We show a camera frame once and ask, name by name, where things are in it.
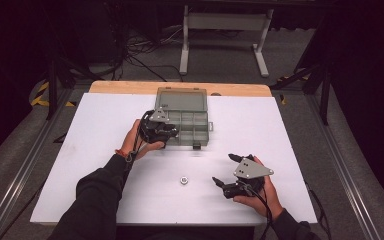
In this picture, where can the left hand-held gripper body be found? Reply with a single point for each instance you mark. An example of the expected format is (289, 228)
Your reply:
(153, 128)

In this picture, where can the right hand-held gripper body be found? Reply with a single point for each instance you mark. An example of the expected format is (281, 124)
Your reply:
(250, 170)

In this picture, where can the grey transparent compartment box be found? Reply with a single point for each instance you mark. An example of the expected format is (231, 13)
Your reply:
(193, 128)

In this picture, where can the silver hex nut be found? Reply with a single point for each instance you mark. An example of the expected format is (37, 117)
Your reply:
(184, 180)

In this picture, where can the person's left hand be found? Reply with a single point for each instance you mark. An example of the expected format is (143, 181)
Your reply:
(131, 143)

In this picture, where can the person's right hand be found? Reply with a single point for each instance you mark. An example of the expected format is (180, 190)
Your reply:
(266, 200)

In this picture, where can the white board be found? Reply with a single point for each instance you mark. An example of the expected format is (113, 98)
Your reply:
(246, 126)

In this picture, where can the orange wrist band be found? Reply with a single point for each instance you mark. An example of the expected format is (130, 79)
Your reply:
(120, 153)

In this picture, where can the wooden table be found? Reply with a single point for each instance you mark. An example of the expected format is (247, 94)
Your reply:
(123, 87)

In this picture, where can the person's dark lap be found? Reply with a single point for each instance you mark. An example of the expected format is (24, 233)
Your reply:
(186, 233)

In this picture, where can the yellow black hazard tape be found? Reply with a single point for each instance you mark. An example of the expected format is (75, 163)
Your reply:
(282, 99)
(41, 95)

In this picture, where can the black tripod stand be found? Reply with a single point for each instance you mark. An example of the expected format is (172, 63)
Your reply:
(325, 90)
(52, 86)

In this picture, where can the white metal stand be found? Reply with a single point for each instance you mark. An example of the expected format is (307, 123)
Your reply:
(226, 21)

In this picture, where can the aluminium floor rail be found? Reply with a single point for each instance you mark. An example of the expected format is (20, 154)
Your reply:
(23, 166)
(343, 160)

